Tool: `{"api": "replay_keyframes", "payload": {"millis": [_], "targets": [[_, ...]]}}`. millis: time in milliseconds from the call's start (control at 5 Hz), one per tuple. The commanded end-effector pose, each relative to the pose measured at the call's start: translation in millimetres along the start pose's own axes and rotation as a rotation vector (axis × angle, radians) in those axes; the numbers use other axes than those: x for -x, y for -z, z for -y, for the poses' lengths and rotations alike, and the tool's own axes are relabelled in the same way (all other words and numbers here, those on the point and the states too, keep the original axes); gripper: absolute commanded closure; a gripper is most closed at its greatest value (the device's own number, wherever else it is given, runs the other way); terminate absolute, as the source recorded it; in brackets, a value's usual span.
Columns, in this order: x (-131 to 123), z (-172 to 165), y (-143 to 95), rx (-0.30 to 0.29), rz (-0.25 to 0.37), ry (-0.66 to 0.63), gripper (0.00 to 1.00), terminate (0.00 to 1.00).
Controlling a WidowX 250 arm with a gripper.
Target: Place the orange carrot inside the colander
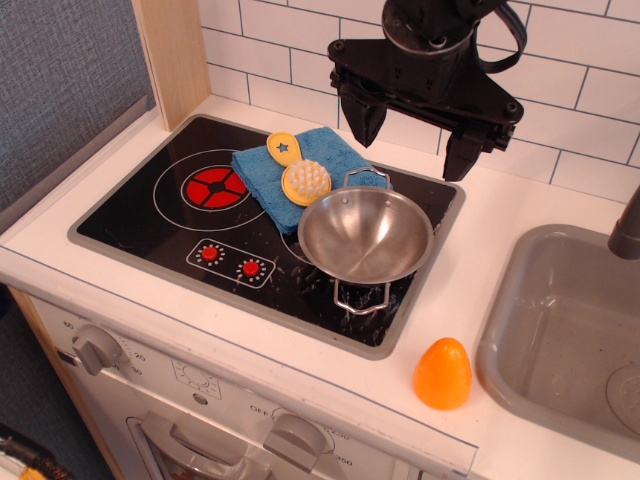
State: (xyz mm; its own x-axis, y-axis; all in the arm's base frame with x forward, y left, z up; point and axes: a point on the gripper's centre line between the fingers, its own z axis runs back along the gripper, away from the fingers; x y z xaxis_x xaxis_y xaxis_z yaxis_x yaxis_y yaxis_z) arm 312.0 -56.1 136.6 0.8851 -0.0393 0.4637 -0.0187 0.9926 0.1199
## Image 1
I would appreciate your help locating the grey oven door handle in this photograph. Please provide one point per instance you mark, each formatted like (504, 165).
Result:
(197, 447)

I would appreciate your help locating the white toy oven front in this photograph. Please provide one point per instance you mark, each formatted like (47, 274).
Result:
(145, 379)

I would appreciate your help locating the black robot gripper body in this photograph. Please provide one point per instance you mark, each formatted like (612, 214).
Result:
(448, 90)

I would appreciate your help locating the black toy stovetop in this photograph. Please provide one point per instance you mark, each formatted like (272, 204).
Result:
(187, 196)

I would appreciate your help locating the blue folded cloth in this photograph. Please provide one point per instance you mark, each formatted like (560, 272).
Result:
(262, 174)

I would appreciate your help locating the grey oven knob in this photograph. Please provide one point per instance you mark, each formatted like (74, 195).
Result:
(297, 441)

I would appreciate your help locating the yellow scrub brush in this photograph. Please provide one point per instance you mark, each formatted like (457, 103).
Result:
(303, 181)

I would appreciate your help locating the grey toy faucet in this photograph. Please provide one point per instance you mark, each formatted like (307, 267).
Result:
(624, 240)

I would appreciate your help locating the grey toy sink basin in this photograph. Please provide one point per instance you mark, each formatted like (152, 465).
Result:
(561, 342)

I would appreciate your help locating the orange plastic carrot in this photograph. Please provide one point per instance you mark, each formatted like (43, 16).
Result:
(443, 377)

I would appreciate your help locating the grey timer knob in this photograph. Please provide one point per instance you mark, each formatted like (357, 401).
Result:
(96, 349)

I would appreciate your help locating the red stove knob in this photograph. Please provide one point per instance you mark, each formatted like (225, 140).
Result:
(210, 253)
(251, 269)

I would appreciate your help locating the red stove knob left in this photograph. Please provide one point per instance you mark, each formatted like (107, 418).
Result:
(210, 253)

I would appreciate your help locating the light wooden post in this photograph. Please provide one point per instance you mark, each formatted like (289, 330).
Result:
(173, 45)

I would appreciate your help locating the silver metal colander bowl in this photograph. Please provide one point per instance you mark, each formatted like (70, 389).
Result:
(365, 234)

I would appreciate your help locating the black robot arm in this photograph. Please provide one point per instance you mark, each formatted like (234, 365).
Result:
(436, 27)

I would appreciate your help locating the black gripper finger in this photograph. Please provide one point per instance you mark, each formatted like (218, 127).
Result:
(463, 150)
(364, 118)

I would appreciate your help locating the red stove knob right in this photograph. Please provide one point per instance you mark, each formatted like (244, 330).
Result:
(251, 269)

